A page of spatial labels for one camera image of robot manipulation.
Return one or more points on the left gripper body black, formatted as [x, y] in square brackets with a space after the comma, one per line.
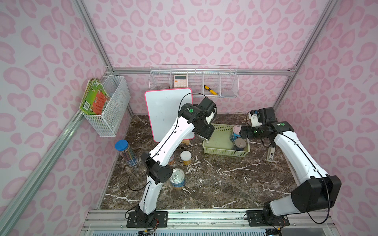
[205, 132]

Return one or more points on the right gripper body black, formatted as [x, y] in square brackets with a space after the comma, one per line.
[246, 132]

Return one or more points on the blue tin can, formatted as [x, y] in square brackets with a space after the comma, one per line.
[235, 134]
[177, 179]

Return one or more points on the dark navy tin can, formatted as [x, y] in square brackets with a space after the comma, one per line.
[239, 144]

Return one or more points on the green plastic basket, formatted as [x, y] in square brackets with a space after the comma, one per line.
[220, 143]

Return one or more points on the grey black stapler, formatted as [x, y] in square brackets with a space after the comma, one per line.
[271, 153]

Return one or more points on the small yellow white-lid can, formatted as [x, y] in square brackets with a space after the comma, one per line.
[186, 157]

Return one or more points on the blue lid pencil jar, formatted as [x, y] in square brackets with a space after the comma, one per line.
[126, 152]

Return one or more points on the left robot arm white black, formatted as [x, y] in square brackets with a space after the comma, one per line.
[194, 118]

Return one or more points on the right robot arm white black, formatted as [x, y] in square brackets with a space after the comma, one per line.
[317, 189]

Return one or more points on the yellow black utility knife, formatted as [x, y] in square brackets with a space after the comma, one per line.
[210, 90]

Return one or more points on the pink framed whiteboard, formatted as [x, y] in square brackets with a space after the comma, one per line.
[163, 106]

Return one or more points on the white pink calculator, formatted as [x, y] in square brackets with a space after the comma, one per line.
[180, 81]

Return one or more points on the green red booklet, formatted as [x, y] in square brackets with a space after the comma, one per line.
[95, 98]

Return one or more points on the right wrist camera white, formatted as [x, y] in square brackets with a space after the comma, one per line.
[262, 116]

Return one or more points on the white wire wall shelf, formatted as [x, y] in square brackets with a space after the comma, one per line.
[224, 80]

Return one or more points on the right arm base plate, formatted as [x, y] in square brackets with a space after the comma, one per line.
[259, 218]

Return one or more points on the white mesh wall basket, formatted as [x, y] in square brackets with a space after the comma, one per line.
[107, 124]

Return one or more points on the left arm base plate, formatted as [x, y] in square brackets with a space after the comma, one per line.
[157, 219]

